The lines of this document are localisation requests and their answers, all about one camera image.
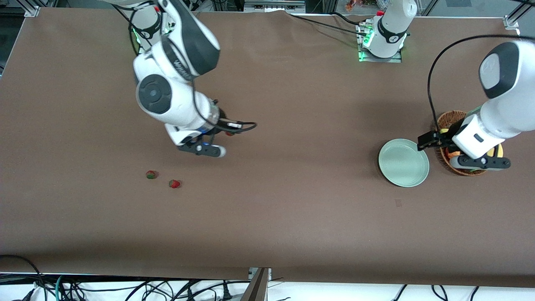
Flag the black looped floor cable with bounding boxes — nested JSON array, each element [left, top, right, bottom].
[[0, 254, 47, 301]]

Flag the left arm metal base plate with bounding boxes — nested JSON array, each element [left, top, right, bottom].
[[357, 21, 403, 63]]

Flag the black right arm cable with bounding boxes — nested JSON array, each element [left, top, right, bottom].
[[112, 0, 257, 134]]

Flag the pale green round plate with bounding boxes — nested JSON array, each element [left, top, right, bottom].
[[378, 138, 430, 187]]

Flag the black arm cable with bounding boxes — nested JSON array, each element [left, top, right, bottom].
[[427, 35, 535, 135], [112, 0, 257, 134]]

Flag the table cover cloth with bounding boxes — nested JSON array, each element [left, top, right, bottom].
[[0, 8, 535, 289]]

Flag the brown wicker basket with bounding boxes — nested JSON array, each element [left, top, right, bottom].
[[435, 110, 498, 176]]

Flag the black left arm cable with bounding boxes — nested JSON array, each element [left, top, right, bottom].
[[427, 35, 535, 135]]

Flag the yellow banana bunch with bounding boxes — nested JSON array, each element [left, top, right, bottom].
[[439, 128, 504, 172]]

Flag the black cable across cloth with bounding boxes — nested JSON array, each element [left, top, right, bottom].
[[288, 14, 369, 36]]

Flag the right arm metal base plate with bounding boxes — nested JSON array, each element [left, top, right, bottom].
[[136, 19, 180, 56]]

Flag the aluminium frame post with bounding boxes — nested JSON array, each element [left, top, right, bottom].
[[240, 268, 272, 301]]

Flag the grey metal frame device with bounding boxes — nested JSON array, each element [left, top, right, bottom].
[[244, 0, 306, 13]]

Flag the red orange background items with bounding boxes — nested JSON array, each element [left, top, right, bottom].
[[345, 0, 377, 12]]

